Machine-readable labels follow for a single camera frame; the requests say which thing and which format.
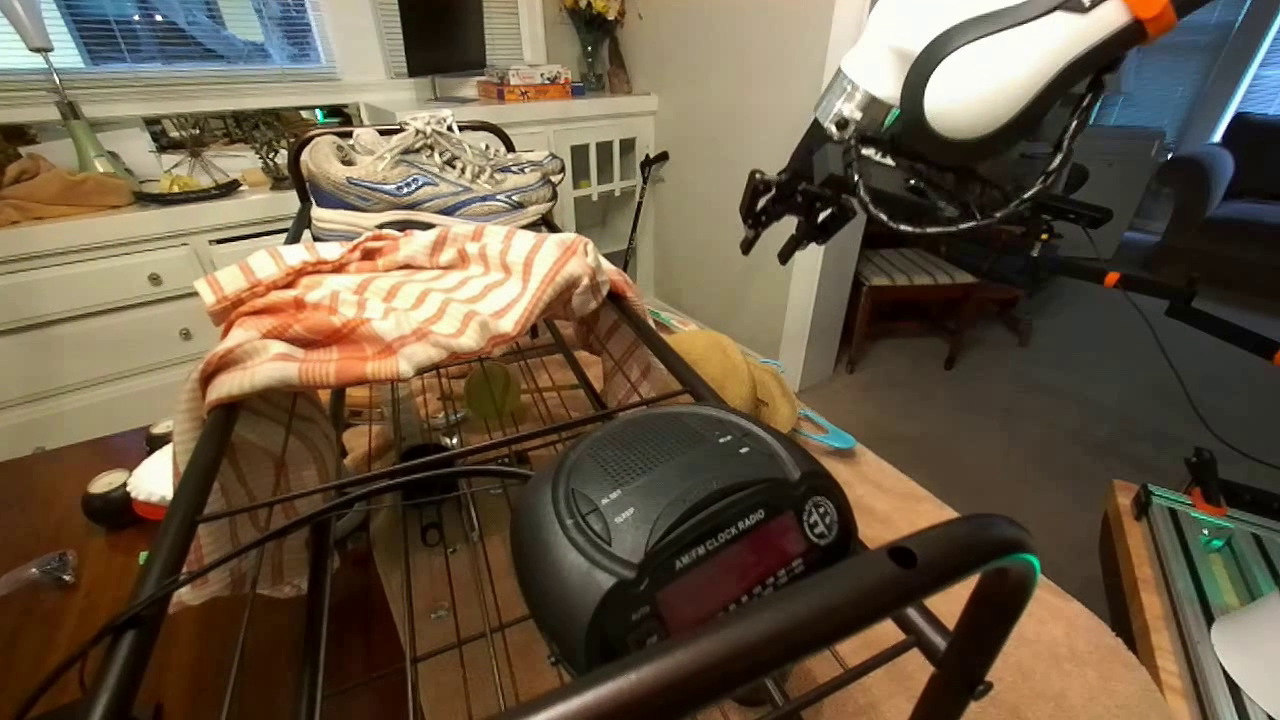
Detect dark bowl with fruit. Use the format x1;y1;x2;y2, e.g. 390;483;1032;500
132;148;248;207

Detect dark framed screen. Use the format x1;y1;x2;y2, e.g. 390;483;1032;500
398;0;494;78

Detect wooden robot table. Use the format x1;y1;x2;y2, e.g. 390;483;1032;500
1096;475;1204;720

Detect white framed window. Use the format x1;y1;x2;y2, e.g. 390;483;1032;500
0;0;331;74

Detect green ball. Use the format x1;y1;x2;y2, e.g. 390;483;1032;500
455;355;525;431

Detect orange box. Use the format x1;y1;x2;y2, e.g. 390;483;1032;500
478;62;577;109

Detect black metal rack stand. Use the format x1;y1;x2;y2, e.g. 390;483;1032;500
0;118;1044;720

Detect aluminium robot base rails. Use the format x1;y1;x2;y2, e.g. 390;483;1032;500
1133;453;1280;720

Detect silver metal handle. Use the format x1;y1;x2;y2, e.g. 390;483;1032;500
0;544;79;595

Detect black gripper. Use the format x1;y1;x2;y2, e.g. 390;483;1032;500
737;125;871;270

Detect brown cloth on dresser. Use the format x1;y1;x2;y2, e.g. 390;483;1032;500
0;154;136;234

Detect white dresser with drawers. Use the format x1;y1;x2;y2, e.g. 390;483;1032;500
0;192;316;463

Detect white red round container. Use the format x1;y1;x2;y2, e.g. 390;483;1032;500
123;437;183;527

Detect black floor cable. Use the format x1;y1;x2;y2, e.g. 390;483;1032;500
1116;284;1280;473

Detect black clock radio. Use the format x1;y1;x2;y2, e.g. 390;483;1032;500
511;403;866;671

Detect vase with yellow flowers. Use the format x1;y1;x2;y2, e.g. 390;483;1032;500
555;0;633;100

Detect grey blue armchair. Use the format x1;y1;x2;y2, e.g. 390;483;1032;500
1155;114;1280;284

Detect green glass bottle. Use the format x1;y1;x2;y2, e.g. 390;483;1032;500
0;0;136;176

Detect wooden chair striped seat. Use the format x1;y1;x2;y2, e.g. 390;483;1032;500
846;240;1032;375

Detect white glass door cabinet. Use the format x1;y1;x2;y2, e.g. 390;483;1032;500
511;96;666;294

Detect white grey running sneaker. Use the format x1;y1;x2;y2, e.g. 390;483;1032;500
391;114;568;176
294;130;563;240

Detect black stereo camera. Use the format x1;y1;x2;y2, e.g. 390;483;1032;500
1032;192;1116;234

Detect dark jar with white lid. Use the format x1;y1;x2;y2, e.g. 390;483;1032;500
77;463;136;534

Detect orange white plaid cloth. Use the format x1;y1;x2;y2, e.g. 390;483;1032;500
170;220;637;612

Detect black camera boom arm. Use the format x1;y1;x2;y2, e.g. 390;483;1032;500
1063;215;1280;365

